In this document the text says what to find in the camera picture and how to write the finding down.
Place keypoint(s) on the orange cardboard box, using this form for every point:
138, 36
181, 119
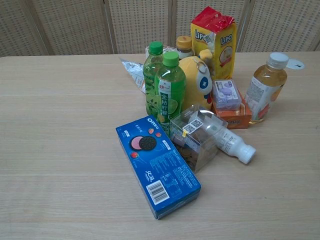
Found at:
235, 120

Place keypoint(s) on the woven wooden folding screen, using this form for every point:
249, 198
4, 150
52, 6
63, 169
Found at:
75, 25

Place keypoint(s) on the blue Oreo cookie box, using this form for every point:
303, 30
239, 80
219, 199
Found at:
155, 162

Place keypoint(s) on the clear plastic cookie box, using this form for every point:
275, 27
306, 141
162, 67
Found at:
195, 150

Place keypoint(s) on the yellow red Lipo cracker bag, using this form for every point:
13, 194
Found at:
225, 50

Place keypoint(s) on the white milk bottle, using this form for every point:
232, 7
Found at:
235, 145

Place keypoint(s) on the green bottle lime label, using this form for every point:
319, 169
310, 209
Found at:
170, 87

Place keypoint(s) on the green bottle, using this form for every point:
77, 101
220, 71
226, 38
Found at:
150, 72

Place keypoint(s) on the yellow plush toy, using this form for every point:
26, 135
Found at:
192, 72

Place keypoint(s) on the small purple plastic box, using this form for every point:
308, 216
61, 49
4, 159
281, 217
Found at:
226, 92

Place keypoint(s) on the orange juice bottle white cap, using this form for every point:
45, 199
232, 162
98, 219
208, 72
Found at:
267, 82

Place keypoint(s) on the brown jar yellow lid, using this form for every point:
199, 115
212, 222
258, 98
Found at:
184, 43

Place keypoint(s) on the silver snack bag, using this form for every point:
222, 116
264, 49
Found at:
132, 70

